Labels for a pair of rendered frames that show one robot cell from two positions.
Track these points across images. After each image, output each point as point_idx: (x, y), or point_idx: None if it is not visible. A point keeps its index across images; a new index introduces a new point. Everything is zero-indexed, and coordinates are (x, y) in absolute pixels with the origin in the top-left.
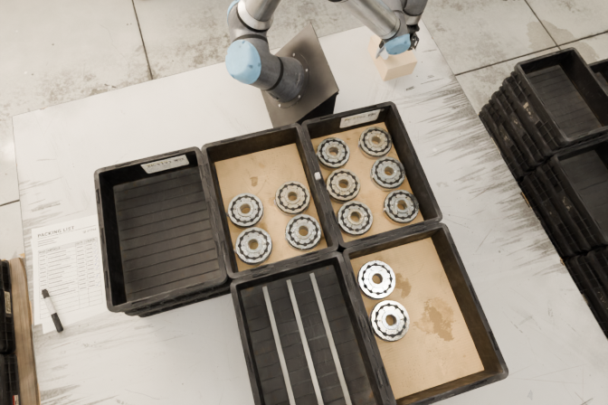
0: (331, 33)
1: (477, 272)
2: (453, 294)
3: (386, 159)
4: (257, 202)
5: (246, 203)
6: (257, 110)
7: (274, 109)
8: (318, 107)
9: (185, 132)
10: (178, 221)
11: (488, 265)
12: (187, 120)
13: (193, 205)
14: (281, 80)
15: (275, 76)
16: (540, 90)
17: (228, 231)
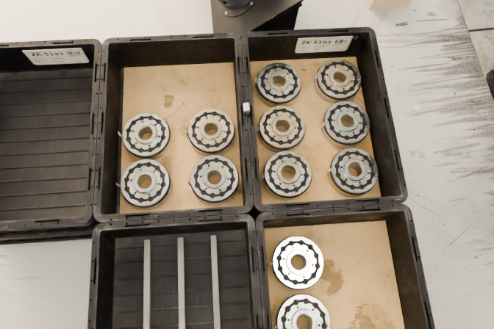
0: None
1: (439, 278)
2: (400, 304)
3: (348, 105)
4: (163, 127)
5: (148, 127)
6: (201, 17)
7: (219, 17)
8: (271, 20)
9: (107, 28)
10: (59, 134)
11: (456, 272)
12: (112, 14)
13: (83, 117)
14: None
15: None
16: None
17: (120, 158)
